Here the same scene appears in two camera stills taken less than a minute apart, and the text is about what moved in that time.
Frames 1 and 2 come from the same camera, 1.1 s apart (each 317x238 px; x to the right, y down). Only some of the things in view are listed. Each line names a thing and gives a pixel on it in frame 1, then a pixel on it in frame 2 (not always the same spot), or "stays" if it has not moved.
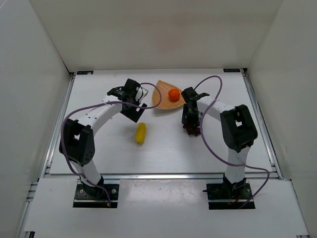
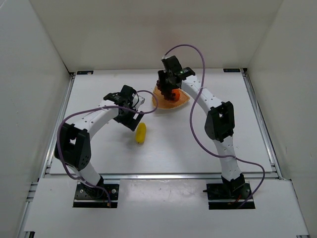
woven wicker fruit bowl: x=166 y=102 stays
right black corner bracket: x=231 y=70 stays
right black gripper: x=190 y=119 -> x=168 y=87
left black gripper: x=135 y=113 -> x=131 y=120
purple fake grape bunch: x=195 y=131 -> x=166 y=91
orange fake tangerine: x=174 y=94 stays
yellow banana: x=140 y=133 stays
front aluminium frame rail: x=159 y=176 stays
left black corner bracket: x=89 y=72 stays
